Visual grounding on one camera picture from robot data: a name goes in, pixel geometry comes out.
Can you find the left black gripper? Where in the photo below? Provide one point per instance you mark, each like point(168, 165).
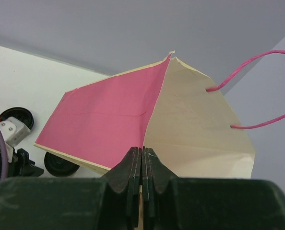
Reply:
point(22, 166)

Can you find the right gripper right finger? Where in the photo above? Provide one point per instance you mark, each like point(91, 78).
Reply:
point(177, 203)

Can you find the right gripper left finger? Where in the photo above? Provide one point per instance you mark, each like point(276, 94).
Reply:
point(110, 202)

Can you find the pink and cream paper bag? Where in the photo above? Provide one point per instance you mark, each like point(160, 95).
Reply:
point(168, 106)

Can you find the stack of black lids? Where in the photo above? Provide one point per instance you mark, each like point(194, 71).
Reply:
point(17, 120)

